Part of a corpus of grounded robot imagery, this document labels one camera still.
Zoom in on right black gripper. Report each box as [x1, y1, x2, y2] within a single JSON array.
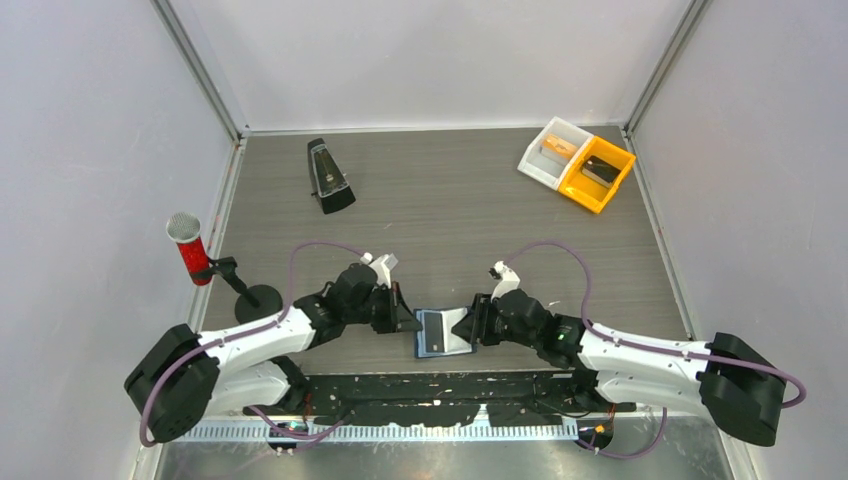
[[451, 293, 540, 349]]

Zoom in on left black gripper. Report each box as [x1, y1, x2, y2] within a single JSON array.
[[344, 281, 421, 334]]

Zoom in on grey credit card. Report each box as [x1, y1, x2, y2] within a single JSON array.
[[423, 312, 445, 354]]

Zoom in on blue leather card holder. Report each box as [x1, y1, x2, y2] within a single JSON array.
[[414, 307, 475, 359]]

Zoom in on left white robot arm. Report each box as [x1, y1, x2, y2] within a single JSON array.
[[124, 254, 421, 447]]

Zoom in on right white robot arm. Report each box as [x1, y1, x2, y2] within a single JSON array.
[[451, 289, 786, 447]]

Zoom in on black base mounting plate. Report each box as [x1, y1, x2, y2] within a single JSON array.
[[264, 371, 635, 427]]

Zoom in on black metronome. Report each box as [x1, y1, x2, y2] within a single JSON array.
[[307, 138, 356, 215]]

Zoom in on red microphone with stand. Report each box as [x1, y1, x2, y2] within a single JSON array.
[[166, 212, 283, 324]]

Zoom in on white plastic bin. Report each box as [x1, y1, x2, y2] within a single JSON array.
[[517, 117, 594, 191]]

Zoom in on black box in bin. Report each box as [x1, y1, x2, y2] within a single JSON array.
[[581, 156, 621, 189]]

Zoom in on yellow plastic bin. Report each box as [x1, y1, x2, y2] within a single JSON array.
[[557, 136, 636, 214]]

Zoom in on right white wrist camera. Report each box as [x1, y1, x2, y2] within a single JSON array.
[[489, 261, 520, 299]]

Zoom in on slotted aluminium rail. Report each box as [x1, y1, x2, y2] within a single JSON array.
[[179, 419, 579, 443]]

